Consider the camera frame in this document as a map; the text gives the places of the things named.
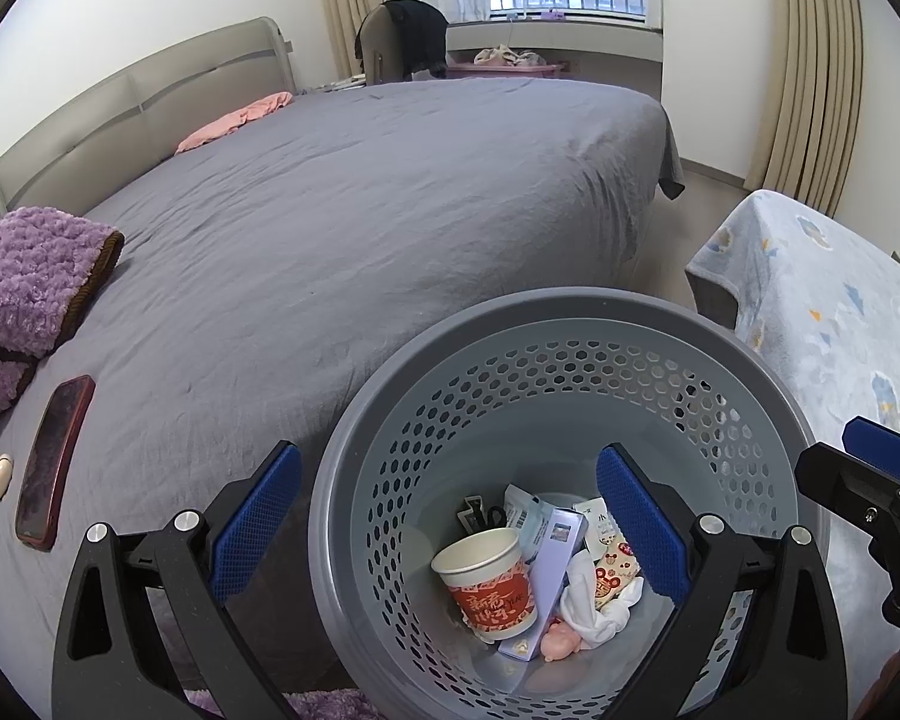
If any white knotted cloth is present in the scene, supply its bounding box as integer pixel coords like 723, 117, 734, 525
557, 555, 642, 650

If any pink plastic basin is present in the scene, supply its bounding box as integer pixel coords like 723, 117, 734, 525
446, 60, 571, 81

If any beige curtain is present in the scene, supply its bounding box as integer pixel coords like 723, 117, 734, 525
746, 0, 863, 220
315, 0, 383, 87

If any pink cloth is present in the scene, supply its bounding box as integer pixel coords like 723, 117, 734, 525
175, 91, 293, 156

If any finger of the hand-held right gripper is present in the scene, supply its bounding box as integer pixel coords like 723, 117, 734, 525
795, 441, 900, 541
842, 418, 900, 485

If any small green white carton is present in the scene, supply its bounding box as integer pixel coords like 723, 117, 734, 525
579, 496, 616, 560

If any dark red phone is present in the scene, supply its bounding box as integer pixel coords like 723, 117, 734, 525
15, 375, 96, 550

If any grey bed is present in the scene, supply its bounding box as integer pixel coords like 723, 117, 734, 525
0, 79, 687, 698

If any purple box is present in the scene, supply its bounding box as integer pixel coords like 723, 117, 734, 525
497, 506, 590, 662

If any beige chair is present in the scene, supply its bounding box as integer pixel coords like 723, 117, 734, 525
356, 4, 413, 86

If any red and white paper cup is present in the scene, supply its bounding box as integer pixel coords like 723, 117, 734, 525
430, 527, 539, 642

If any grey perforated plastic basket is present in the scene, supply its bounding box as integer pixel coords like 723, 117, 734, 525
307, 285, 830, 720

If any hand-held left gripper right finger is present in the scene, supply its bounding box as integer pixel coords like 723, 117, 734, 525
596, 442, 848, 720

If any purple fuzzy garment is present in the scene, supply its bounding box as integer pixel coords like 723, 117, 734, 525
0, 208, 126, 466

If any beige red snack packet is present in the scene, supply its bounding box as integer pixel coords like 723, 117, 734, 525
592, 536, 646, 612

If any pink pig toy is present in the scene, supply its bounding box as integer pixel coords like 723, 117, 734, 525
541, 619, 582, 662

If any white window ledge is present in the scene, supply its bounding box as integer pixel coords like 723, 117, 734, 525
446, 19, 665, 102

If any beige headboard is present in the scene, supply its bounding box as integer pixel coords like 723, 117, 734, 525
0, 16, 297, 222

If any pile of light clothes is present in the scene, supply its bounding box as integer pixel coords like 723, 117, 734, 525
472, 46, 547, 67

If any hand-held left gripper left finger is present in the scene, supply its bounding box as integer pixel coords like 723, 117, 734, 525
51, 441, 305, 720

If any black jacket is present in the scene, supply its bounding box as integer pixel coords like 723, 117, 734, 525
379, 0, 451, 80

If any clear face mask packet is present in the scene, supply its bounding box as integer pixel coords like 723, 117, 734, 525
504, 486, 563, 560

